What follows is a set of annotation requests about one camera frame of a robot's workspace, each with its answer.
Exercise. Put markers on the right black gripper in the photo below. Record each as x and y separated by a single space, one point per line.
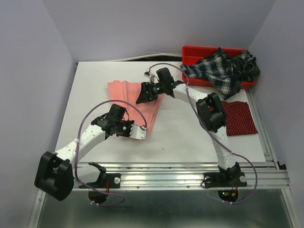
144 97

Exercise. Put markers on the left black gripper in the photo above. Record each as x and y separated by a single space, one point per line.
129 124

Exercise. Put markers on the pink pleated skirt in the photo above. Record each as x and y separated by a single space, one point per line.
129 92

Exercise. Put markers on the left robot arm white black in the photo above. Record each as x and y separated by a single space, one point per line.
58 172

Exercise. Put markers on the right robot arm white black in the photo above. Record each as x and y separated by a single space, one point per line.
207 107

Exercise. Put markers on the red plastic bin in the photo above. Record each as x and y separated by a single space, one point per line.
192 54

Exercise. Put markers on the plaid navy skirt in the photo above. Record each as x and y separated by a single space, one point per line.
225 73

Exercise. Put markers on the red polka dot skirt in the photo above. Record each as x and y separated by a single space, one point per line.
239 119

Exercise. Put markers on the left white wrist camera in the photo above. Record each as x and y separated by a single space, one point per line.
137 132

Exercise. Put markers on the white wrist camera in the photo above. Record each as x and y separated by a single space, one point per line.
137 132
151 76

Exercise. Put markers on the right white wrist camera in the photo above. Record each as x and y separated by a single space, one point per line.
151 76

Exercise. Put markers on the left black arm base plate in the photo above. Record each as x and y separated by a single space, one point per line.
100 182

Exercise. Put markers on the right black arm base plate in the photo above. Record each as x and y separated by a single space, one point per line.
227 187

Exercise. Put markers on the aluminium frame rail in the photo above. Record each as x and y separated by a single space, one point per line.
161 180

